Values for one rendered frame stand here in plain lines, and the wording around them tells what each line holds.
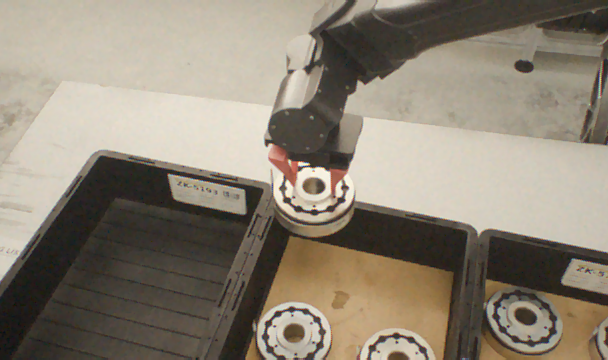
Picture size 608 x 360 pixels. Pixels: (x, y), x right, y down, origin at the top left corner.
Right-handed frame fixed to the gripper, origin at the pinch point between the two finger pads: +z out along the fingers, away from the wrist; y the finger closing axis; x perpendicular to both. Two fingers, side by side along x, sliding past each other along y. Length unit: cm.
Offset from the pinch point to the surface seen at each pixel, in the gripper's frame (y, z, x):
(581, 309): 38.2, 23.2, 6.3
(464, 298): 20.7, 13.0, -3.2
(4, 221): -62, 35, 7
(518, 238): 27.0, 13.0, 8.5
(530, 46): 44, 93, 179
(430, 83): 8, 104, 160
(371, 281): 8.1, 22.8, 3.0
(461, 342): 21.0, 14.0, -9.0
